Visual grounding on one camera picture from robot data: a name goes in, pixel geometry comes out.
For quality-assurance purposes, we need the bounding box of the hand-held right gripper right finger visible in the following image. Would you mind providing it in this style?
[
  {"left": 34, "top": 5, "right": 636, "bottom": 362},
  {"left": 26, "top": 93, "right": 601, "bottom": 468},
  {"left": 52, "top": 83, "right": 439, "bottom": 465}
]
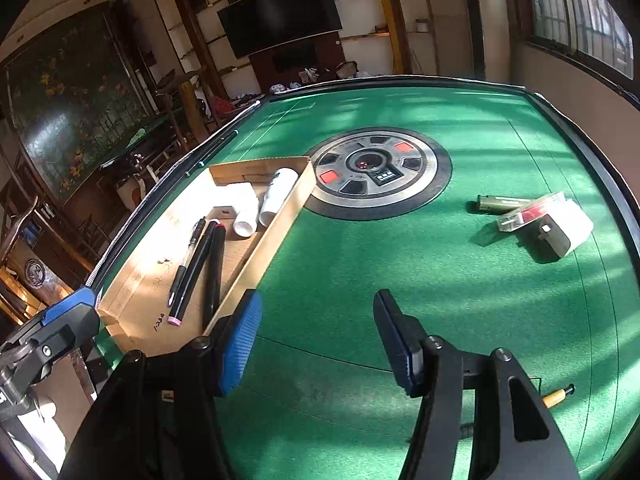
[{"left": 374, "top": 289, "right": 581, "bottom": 480}]

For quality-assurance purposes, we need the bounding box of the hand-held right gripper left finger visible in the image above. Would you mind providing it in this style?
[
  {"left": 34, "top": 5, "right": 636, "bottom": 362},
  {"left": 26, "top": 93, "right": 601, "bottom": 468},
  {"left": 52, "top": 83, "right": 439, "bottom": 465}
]
[{"left": 60, "top": 289, "right": 263, "bottom": 480}]

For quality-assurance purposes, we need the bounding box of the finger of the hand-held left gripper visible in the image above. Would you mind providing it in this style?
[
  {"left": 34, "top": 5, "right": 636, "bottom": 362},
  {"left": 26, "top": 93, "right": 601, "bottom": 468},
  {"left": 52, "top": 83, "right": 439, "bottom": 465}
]
[{"left": 0, "top": 287, "right": 100, "bottom": 386}]

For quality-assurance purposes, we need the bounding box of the black double-ended marker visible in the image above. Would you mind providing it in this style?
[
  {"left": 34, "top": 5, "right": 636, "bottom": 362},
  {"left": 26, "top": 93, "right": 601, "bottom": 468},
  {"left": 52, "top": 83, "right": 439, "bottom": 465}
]
[
  {"left": 168, "top": 219, "right": 225, "bottom": 327},
  {"left": 201, "top": 225, "right": 227, "bottom": 335}
]

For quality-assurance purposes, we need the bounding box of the black gel pen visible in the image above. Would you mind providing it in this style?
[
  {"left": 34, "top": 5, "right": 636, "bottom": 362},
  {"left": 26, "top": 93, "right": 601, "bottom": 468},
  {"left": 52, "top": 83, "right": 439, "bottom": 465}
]
[{"left": 167, "top": 216, "right": 207, "bottom": 307}]

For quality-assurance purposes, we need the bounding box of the cardboard box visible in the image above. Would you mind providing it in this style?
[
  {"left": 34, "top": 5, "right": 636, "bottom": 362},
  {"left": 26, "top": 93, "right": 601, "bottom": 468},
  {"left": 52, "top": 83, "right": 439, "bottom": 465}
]
[{"left": 95, "top": 156, "right": 316, "bottom": 356}]

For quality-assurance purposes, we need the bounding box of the small white tube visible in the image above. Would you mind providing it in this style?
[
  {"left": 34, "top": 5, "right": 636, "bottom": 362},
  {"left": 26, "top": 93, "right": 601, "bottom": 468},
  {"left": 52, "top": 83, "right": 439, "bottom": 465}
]
[{"left": 234, "top": 205, "right": 262, "bottom": 238}]

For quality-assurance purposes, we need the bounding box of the white plastic bottle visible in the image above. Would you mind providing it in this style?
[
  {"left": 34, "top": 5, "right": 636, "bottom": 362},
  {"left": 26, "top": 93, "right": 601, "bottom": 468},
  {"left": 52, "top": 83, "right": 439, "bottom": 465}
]
[{"left": 258, "top": 167, "right": 299, "bottom": 228}]

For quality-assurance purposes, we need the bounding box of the yellow pen with black cap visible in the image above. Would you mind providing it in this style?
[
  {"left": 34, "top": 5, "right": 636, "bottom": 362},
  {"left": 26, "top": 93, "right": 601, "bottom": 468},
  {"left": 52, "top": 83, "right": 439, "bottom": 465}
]
[{"left": 460, "top": 385, "right": 576, "bottom": 436}]

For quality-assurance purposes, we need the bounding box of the olive green lighter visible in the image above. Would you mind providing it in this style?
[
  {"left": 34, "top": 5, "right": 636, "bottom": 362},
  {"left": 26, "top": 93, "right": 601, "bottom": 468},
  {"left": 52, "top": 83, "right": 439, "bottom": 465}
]
[{"left": 470, "top": 194, "right": 531, "bottom": 213}]

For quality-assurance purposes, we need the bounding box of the round table control panel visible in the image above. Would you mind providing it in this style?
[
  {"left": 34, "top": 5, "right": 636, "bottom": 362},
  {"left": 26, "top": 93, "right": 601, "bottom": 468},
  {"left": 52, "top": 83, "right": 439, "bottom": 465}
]
[{"left": 304, "top": 129, "right": 453, "bottom": 221}]

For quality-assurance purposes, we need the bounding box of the clear case with red insert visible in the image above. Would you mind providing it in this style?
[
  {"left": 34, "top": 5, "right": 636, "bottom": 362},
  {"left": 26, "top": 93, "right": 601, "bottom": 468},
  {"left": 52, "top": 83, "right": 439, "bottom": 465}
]
[{"left": 496, "top": 191, "right": 571, "bottom": 233}]

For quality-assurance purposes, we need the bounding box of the white power adapter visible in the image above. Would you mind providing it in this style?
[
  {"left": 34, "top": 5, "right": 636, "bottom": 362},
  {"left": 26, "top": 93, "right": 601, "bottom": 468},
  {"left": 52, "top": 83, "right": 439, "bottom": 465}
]
[{"left": 536, "top": 200, "right": 594, "bottom": 263}]

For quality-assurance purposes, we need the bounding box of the black glass coffee table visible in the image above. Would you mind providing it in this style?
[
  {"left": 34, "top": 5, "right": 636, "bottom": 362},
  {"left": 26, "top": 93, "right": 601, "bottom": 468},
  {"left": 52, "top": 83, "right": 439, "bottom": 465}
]
[{"left": 100, "top": 115, "right": 201, "bottom": 171}]

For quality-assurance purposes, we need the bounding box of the wooden chair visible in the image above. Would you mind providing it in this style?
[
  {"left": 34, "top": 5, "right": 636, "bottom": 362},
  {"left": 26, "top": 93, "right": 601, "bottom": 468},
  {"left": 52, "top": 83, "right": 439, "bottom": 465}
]
[{"left": 155, "top": 67, "right": 223, "bottom": 143}]

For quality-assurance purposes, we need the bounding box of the black television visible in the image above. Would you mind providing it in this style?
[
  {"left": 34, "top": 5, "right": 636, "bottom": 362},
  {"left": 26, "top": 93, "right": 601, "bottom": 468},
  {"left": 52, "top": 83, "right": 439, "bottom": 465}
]
[{"left": 216, "top": 0, "right": 343, "bottom": 59}]

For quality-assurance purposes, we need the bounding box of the yellow pillar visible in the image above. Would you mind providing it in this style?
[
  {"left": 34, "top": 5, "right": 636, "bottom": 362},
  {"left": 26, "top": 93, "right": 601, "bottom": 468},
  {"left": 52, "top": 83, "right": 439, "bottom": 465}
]
[{"left": 372, "top": 0, "right": 407, "bottom": 76}]

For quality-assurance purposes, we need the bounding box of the barred window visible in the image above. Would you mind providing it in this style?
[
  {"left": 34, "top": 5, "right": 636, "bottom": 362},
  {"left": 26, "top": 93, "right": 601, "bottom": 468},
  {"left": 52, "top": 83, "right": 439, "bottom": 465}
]
[{"left": 520, "top": 0, "right": 636, "bottom": 78}]

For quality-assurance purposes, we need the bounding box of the flower wall painting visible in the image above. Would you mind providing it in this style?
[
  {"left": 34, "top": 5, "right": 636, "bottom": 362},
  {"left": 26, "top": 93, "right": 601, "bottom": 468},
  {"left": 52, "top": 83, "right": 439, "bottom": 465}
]
[{"left": 5, "top": 10, "right": 156, "bottom": 206}]

